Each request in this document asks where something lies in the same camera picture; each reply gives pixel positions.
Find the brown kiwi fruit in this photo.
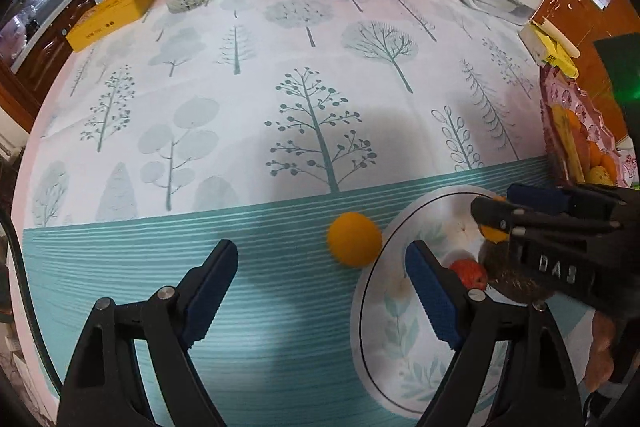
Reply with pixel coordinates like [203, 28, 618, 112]
[477, 239, 556, 303]

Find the tree-print tablecloth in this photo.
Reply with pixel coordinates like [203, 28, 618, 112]
[12, 0, 601, 427]

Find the person's right hand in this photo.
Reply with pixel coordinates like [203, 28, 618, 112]
[584, 309, 617, 394]

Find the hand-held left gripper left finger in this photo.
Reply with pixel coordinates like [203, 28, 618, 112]
[56, 239, 239, 427]

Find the bag of fruit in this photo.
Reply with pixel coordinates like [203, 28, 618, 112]
[539, 63, 640, 188]

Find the banana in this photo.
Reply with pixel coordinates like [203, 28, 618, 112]
[550, 104, 586, 182]

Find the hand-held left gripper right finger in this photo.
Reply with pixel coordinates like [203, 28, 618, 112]
[404, 240, 586, 427]

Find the small red apple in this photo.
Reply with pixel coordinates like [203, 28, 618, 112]
[448, 258, 488, 292]

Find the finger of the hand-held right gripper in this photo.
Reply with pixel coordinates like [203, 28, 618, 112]
[470, 197, 622, 254]
[506, 183, 626, 222]

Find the flat yellow box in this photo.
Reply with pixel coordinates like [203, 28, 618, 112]
[66, 0, 156, 54]

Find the white leaf-print plate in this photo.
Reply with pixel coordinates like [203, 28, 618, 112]
[350, 185, 591, 420]

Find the yellow pear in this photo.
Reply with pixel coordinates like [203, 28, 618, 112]
[585, 167, 616, 186]

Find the yellow and white box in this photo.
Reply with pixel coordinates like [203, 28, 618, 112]
[517, 19, 581, 78]

